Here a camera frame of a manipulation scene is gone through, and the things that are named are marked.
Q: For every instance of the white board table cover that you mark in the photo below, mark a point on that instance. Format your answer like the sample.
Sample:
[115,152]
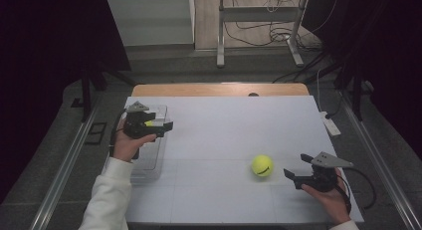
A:
[232,196]

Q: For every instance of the yellow tennis ball black mark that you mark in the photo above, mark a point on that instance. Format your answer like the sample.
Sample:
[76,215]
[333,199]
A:
[262,163]

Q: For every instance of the plain yellow tennis ball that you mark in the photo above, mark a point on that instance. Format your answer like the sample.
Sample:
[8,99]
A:
[149,123]

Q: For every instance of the white cabinet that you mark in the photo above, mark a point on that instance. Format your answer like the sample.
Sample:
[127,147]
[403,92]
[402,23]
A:
[149,21]

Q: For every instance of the clear plastic container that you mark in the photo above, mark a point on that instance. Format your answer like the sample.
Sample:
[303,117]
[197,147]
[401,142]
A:
[151,157]

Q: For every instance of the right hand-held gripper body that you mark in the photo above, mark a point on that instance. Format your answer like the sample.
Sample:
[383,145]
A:
[320,181]

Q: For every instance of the grey metal desk frame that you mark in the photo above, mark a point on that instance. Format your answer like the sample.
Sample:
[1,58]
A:
[220,41]

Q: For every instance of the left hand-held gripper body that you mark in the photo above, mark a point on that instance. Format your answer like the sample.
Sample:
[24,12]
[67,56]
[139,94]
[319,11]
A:
[136,127]

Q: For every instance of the black table grommet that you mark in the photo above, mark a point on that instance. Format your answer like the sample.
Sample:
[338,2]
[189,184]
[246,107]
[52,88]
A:
[253,94]

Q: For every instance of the wooden table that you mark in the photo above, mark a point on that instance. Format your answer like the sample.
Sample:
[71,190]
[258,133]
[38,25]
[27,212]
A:
[199,90]

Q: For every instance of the black curtain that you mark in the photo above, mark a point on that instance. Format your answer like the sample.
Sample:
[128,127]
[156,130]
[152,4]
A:
[391,57]
[40,57]

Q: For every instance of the white power strip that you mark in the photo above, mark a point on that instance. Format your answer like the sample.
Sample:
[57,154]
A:
[332,127]

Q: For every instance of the person's left hand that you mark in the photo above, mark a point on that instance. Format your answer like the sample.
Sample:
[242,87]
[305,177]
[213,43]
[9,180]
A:
[124,148]

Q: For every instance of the aluminium floor rail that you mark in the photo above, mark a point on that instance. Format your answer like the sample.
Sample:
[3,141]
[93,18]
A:
[381,167]
[63,177]

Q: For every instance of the black metal stand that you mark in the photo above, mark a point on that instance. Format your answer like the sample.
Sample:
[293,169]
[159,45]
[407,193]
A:
[86,90]
[356,97]

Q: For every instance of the person's right hand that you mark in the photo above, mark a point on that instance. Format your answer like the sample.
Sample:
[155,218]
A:
[331,203]

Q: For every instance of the black floor plate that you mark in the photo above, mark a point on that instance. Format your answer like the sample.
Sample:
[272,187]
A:
[96,133]

